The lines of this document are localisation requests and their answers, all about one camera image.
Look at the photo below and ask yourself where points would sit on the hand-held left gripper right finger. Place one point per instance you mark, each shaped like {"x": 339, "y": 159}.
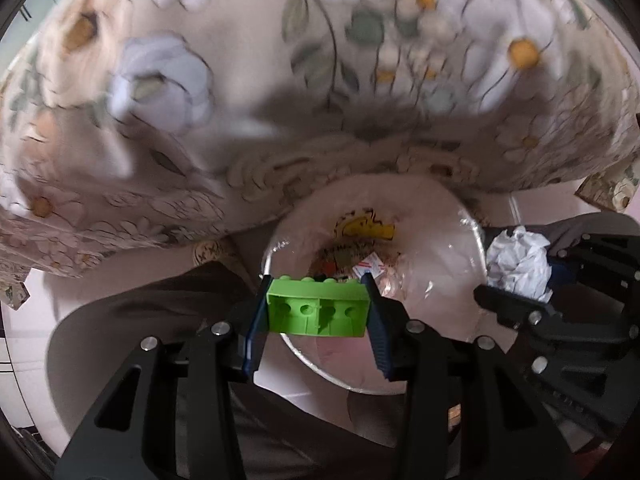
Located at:
{"x": 377, "y": 330}

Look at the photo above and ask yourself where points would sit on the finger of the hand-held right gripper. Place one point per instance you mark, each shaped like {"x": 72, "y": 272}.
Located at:
{"x": 557, "y": 267}
{"x": 505, "y": 305}

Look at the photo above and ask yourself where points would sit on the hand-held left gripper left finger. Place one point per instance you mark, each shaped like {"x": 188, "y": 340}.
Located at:
{"x": 257, "y": 327}

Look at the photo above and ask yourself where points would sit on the white paper ball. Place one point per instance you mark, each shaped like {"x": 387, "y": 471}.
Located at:
{"x": 520, "y": 265}

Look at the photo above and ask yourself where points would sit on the green toy block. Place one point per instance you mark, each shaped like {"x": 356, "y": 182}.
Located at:
{"x": 317, "y": 310}

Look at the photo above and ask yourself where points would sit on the white bin with clear liner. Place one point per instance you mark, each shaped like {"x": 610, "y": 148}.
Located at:
{"x": 440, "y": 260}

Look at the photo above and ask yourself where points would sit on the white red small packet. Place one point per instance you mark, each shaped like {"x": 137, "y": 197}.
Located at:
{"x": 371, "y": 266}

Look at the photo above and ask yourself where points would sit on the yellow printed wrapper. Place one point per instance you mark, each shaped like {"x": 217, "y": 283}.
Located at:
{"x": 367, "y": 226}

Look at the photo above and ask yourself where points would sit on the floral daisy blanket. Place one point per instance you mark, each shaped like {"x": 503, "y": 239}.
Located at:
{"x": 250, "y": 125}

